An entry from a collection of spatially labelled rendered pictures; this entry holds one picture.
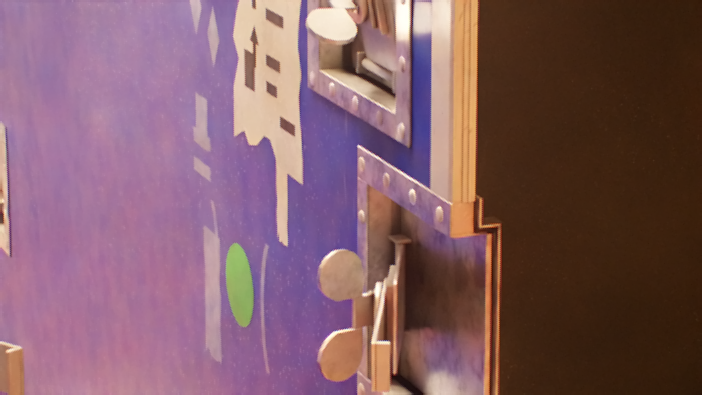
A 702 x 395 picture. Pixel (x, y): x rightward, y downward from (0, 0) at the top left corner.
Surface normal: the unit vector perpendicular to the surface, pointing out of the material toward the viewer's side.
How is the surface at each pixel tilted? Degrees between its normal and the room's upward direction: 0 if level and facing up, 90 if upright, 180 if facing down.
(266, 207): 90
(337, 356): 90
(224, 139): 90
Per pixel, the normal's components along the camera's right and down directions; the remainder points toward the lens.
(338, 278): 0.58, 0.22
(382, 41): -0.91, 0.28
